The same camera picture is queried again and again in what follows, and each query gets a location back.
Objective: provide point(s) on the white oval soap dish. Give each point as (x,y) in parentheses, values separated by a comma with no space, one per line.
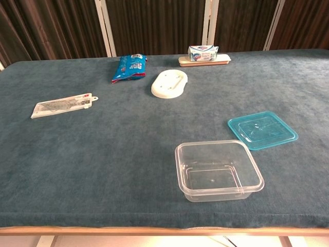
(168,85)

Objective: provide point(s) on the brown pleated curtain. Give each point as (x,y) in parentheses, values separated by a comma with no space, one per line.
(306,23)
(159,25)
(51,28)
(244,23)

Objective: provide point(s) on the long beige plastic case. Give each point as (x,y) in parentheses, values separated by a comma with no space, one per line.
(223,59)

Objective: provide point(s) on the light wooden table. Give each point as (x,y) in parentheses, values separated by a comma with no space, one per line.
(154,231)

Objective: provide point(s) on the flat white ruler package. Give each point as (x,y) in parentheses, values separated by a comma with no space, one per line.
(59,106)

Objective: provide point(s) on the blue snack packet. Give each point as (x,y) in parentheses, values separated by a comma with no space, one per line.
(129,68)

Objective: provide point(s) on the teal container lid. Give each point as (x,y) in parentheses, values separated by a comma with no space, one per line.
(262,131)

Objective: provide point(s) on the white frame post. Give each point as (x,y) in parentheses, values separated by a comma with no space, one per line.
(1,66)
(104,25)
(210,23)
(273,25)

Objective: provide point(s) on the clear plastic container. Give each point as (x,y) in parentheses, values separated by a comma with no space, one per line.
(218,177)

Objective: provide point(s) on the soap bar package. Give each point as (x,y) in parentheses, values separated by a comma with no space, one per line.
(203,53)

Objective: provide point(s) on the blue felt table cloth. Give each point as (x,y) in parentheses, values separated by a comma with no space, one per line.
(102,167)

